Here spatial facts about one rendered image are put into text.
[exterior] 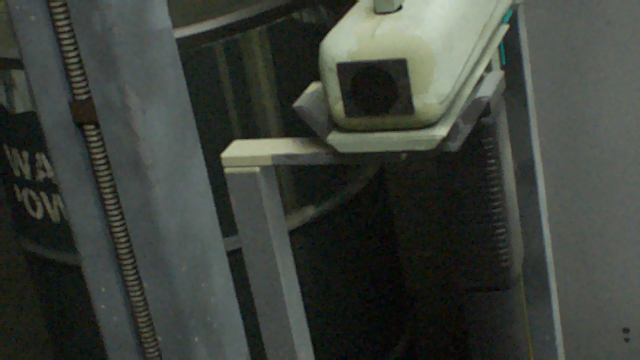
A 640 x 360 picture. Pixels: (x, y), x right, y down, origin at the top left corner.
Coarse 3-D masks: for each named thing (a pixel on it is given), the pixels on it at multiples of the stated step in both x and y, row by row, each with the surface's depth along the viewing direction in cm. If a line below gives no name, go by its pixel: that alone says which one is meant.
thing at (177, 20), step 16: (176, 0) 172; (192, 0) 170; (208, 0) 169; (224, 0) 167; (240, 0) 166; (256, 0) 165; (0, 16) 182; (176, 16) 164; (192, 16) 163; (208, 16) 161; (0, 32) 172; (16, 48) 163
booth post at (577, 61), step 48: (528, 0) 104; (576, 0) 102; (624, 0) 101; (528, 48) 105; (576, 48) 104; (624, 48) 103; (576, 96) 106; (624, 96) 105; (576, 144) 108; (624, 144) 107; (576, 192) 110; (624, 192) 108; (576, 240) 112; (624, 240) 110; (576, 288) 114; (624, 288) 113; (576, 336) 116; (624, 336) 115
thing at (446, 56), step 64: (384, 0) 47; (448, 0) 48; (512, 0) 57; (320, 64) 46; (384, 64) 45; (448, 64) 46; (384, 128) 47; (448, 128) 46; (448, 192) 58; (512, 192) 59; (512, 256) 59; (512, 320) 61
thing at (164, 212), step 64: (64, 0) 60; (128, 0) 60; (64, 64) 61; (128, 64) 60; (64, 128) 62; (128, 128) 61; (192, 128) 66; (64, 192) 64; (128, 192) 63; (192, 192) 66; (128, 256) 65; (192, 256) 65; (128, 320) 66; (192, 320) 65
